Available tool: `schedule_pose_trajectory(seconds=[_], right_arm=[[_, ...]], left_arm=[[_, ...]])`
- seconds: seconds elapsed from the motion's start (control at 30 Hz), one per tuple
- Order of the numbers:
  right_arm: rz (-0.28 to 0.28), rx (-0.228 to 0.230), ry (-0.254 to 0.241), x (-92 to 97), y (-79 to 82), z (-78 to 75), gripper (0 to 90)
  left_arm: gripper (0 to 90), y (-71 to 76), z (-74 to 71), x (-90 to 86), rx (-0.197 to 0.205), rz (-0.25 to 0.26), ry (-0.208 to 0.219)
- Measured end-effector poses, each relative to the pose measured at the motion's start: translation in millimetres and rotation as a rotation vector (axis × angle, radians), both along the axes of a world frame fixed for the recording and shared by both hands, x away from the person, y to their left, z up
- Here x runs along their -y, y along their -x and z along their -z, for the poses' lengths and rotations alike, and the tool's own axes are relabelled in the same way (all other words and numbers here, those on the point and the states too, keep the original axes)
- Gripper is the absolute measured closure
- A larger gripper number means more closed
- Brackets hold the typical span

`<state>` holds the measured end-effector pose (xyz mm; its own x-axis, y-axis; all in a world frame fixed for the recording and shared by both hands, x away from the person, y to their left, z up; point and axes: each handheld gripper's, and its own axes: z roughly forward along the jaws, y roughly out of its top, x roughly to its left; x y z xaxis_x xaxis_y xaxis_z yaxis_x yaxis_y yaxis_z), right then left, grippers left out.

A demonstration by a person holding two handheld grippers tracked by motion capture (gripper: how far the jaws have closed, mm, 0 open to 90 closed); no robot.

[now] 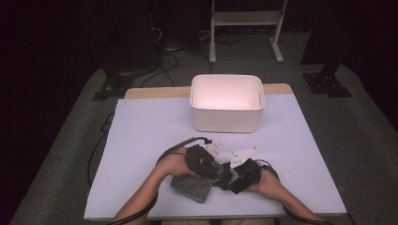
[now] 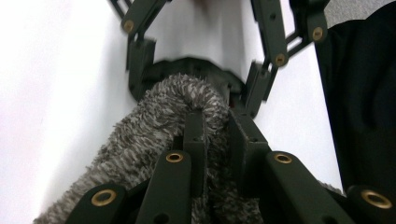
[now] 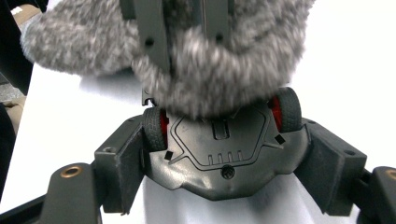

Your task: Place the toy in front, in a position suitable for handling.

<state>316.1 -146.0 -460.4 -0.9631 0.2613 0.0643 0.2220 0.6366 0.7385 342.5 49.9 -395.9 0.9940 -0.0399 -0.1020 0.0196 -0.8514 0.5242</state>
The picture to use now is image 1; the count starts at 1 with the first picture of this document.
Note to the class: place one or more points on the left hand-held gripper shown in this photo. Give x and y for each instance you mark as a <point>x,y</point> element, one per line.
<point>198,161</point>

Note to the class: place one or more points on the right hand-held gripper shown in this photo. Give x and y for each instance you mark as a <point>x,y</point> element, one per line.
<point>250,173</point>

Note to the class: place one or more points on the grey cloth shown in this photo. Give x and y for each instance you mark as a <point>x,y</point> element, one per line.
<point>192,187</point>

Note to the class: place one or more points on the person's right hand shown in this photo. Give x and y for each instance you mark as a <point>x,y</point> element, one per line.
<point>269,182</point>

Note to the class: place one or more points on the person's left hand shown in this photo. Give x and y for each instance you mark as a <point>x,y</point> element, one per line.
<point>173,164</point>

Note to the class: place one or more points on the white plastic bin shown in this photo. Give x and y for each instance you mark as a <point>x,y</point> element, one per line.
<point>226,112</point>

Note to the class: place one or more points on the black power strip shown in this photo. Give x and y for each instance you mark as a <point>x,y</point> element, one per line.
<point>108,122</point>

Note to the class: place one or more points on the black stand base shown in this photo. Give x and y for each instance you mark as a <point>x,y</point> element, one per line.
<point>115,86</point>
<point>325,84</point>

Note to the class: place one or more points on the white metal stand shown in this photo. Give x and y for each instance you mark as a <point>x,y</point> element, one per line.
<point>244,18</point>

